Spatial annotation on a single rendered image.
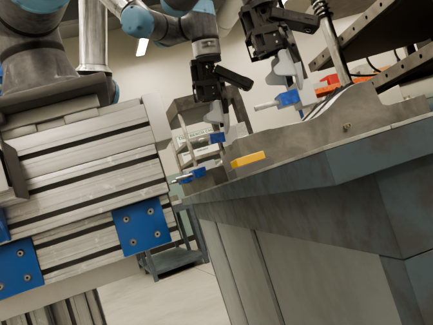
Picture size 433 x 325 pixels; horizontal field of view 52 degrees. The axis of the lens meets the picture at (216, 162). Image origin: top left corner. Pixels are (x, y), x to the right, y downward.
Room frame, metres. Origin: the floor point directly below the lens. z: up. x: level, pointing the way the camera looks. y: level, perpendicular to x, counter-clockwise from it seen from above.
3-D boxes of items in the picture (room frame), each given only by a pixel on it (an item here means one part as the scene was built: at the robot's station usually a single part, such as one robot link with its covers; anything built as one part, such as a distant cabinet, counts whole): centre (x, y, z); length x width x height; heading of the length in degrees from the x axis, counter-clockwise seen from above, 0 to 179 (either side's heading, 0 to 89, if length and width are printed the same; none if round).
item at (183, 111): (6.32, 0.01, 1.03); 1.54 x 0.94 x 2.06; 17
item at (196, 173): (1.37, 0.07, 0.85); 0.13 x 0.05 x 0.05; 117
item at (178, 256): (6.04, 1.02, 0.44); 1.90 x 0.70 x 0.89; 17
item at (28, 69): (0.82, 0.27, 1.09); 0.15 x 0.15 x 0.10
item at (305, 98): (0.96, -0.18, 0.93); 0.13 x 0.05 x 0.05; 100
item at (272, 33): (0.96, -0.19, 1.09); 0.09 x 0.08 x 0.12; 100
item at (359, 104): (1.21, -0.29, 0.87); 0.50 x 0.26 x 0.14; 100
